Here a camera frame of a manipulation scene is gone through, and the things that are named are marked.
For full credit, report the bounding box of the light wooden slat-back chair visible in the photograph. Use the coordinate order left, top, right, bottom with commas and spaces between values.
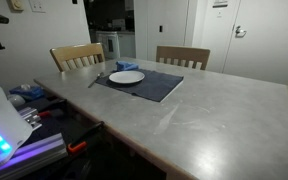
155, 45, 211, 71
49, 42, 106, 73

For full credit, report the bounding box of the aluminium extrusion rail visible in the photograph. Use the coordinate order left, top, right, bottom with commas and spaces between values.
0, 132, 68, 180

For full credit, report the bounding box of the beige round thermostat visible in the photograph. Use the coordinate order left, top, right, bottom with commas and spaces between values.
6, 0, 25, 12

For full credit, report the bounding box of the metal spoon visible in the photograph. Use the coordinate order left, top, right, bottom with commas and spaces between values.
87, 71, 105, 89

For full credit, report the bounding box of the blue cloth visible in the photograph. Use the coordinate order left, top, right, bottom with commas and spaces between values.
113, 60, 140, 73

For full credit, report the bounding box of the black clamp orange-red grip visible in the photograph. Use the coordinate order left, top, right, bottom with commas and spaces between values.
66, 120, 106, 155
37, 98, 69, 118

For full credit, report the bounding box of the blue tissue box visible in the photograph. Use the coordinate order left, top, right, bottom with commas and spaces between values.
8, 84, 46, 102

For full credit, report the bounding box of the white round plate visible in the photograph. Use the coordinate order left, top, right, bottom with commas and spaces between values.
108, 70, 146, 85

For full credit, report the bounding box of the silver metal bracket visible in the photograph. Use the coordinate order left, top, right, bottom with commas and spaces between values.
17, 107, 42, 132

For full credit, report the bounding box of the dark blue placemat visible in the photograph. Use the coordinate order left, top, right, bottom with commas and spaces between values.
94, 68, 185, 103

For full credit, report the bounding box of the white rounded object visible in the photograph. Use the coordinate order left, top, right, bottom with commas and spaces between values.
6, 93, 26, 108

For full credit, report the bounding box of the silver lever door handle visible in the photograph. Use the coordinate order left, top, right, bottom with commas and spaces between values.
234, 25, 248, 38

